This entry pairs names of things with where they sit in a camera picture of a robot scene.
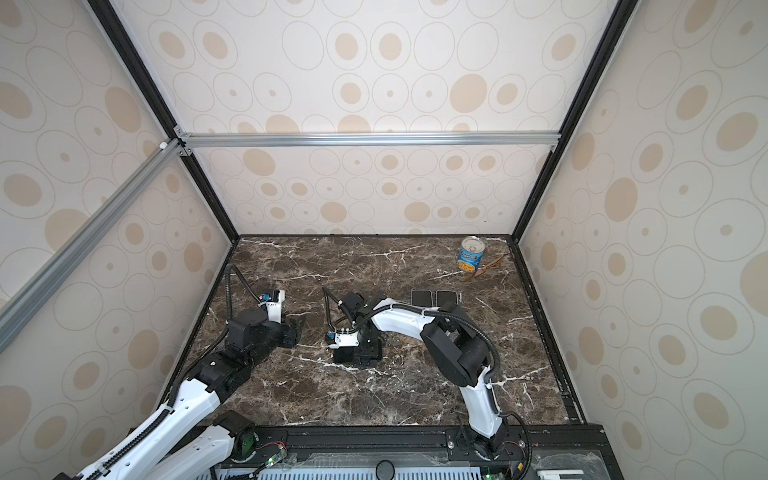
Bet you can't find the light blue phone case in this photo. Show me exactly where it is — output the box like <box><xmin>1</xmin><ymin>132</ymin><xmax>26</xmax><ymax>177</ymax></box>
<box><xmin>410</xmin><ymin>289</ymin><xmax>433</xmax><ymax>308</ymax></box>

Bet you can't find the light blue cased phone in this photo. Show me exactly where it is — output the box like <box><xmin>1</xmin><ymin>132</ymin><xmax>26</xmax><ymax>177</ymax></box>
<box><xmin>435</xmin><ymin>290</ymin><xmax>460</xmax><ymax>307</ymax></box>

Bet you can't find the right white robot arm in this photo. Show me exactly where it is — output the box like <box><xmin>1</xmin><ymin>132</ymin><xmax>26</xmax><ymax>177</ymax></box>
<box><xmin>325</xmin><ymin>292</ymin><xmax>503</xmax><ymax>440</ymax></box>

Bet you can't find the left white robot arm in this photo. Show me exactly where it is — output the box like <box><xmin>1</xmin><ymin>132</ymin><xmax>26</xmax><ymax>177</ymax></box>
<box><xmin>74</xmin><ymin>307</ymin><xmax>307</xmax><ymax>479</ymax></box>

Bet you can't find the open tin can blue label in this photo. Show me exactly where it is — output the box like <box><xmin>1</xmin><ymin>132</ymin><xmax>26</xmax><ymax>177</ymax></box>
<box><xmin>457</xmin><ymin>236</ymin><xmax>486</xmax><ymax>273</ymax></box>

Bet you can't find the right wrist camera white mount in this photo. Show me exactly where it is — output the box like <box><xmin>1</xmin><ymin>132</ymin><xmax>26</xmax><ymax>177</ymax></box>
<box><xmin>325</xmin><ymin>329</ymin><xmax>359</xmax><ymax>350</ymax></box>

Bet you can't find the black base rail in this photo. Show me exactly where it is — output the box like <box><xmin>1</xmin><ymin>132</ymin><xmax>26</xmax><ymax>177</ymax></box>
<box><xmin>198</xmin><ymin>424</ymin><xmax>623</xmax><ymax>479</ymax></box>

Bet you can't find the silver aluminium rail left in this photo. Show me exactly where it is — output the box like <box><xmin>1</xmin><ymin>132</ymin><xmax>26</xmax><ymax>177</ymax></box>
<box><xmin>1</xmin><ymin>139</ymin><xmax>182</xmax><ymax>350</ymax></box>

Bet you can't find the silver aluminium rail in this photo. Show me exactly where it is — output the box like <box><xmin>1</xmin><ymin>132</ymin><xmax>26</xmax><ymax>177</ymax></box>
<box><xmin>180</xmin><ymin>130</ymin><xmax>560</xmax><ymax>148</ymax></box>
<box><xmin>1</xmin><ymin>139</ymin><xmax>182</xmax><ymax>350</ymax></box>

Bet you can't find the silver aluminium rail back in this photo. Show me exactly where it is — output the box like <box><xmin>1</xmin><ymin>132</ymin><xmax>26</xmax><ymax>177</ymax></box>
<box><xmin>180</xmin><ymin>130</ymin><xmax>560</xmax><ymax>148</ymax></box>

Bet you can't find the black vertical frame post left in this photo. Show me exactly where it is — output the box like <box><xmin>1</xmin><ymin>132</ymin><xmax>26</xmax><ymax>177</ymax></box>
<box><xmin>86</xmin><ymin>0</ymin><xmax>240</xmax><ymax>244</ymax></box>

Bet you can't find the black vertical frame post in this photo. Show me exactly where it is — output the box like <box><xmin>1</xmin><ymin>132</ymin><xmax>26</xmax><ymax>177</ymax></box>
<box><xmin>511</xmin><ymin>0</ymin><xmax>638</xmax><ymax>245</ymax></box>
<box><xmin>86</xmin><ymin>0</ymin><xmax>240</xmax><ymax>244</ymax></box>

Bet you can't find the black vertical frame post right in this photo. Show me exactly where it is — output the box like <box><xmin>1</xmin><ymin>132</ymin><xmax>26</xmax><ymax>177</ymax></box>
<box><xmin>511</xmin><ymin>0</ymin><xmax>638</xmax><ymax>245</ymax></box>

